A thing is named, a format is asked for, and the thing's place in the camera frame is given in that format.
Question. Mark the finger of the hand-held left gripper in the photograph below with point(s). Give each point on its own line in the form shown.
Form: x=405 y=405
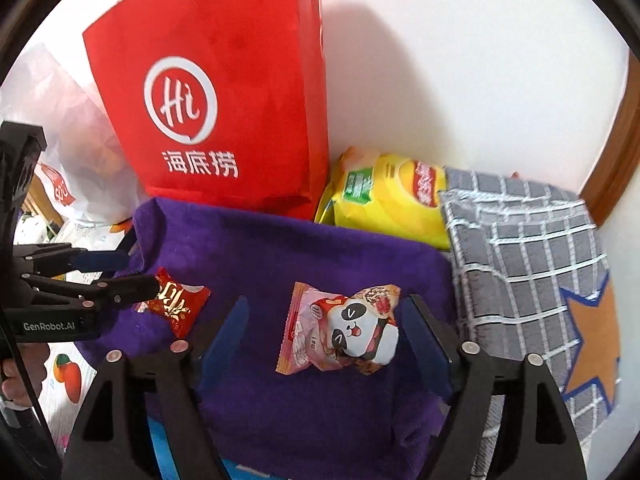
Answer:
x=130 y=287
x=105 y=260

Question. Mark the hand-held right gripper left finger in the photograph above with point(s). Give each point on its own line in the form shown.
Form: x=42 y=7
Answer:
x=230 y=332

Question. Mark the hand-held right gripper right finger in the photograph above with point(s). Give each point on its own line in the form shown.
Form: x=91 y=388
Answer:
x=425 y=340

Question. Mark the red candy packet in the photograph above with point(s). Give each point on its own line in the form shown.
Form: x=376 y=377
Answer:
x=182 y=305

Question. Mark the pink panda snack packet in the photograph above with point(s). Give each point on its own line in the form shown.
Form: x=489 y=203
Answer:
x=325 y=330

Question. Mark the purple towel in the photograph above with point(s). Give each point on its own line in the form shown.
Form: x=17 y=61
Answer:
x=300 y=250

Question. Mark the person's left hand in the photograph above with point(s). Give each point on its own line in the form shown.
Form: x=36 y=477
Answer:
x=10 y=385

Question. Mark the grey checked folded cloth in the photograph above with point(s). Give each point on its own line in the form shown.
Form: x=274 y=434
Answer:
x=515 y=260

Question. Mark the white plastic shopping bag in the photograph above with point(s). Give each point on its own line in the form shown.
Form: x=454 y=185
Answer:
x=75 y=125

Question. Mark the blue tissue pack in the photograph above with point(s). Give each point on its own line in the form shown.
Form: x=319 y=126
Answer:
x=160 y=452

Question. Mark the yellow chip bag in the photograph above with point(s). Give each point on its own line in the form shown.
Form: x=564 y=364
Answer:
x=385 y=200

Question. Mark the red paper bag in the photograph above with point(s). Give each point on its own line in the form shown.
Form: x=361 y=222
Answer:
x=225 y=35

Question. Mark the brown wooden door frame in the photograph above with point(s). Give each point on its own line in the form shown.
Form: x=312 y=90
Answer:
x=617 y=160

